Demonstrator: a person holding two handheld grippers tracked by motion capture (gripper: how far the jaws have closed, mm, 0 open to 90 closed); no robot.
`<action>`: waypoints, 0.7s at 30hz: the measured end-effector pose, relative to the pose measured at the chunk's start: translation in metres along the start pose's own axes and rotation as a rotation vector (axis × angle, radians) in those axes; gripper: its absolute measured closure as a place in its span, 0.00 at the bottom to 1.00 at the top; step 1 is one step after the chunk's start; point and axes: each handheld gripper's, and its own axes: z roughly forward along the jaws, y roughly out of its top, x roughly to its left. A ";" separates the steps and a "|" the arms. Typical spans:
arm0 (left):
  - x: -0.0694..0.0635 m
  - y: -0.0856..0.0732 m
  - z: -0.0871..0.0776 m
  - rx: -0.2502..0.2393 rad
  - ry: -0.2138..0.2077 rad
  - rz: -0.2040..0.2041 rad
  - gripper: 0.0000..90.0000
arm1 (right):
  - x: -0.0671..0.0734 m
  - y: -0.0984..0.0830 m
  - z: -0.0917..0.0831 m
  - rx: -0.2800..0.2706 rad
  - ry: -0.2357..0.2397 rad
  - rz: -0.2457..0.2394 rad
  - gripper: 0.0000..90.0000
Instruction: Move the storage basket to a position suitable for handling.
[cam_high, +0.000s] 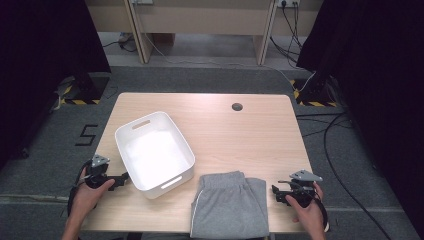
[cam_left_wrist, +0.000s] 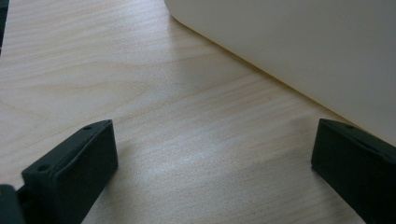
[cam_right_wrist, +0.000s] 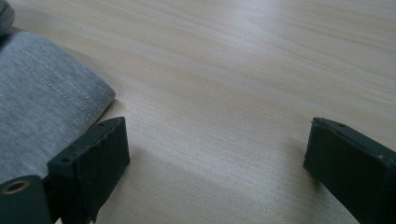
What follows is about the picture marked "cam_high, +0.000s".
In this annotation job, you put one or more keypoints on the white plastic storage bin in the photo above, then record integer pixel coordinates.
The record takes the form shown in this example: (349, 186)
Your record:
(155, 156)

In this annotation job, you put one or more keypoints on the person's left hand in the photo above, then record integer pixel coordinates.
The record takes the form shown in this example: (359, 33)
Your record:
(87, 196)

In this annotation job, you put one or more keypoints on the white wall socket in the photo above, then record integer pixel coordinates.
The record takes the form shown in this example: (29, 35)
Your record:
(288, 2)

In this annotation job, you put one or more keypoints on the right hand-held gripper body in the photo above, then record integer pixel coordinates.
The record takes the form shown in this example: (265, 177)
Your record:
(303, 186)

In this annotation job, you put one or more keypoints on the person's right hand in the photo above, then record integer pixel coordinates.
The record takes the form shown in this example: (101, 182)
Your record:
(310, 213)

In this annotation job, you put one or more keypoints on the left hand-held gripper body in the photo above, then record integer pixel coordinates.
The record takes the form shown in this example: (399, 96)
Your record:
(97, 173)

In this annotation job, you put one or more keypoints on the stand base with hazard stripes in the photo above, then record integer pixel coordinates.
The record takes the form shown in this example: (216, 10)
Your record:
(83, 90)
(315, 95)

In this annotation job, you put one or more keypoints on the grey pants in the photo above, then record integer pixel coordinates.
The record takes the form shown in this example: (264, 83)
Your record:
(230, 206)

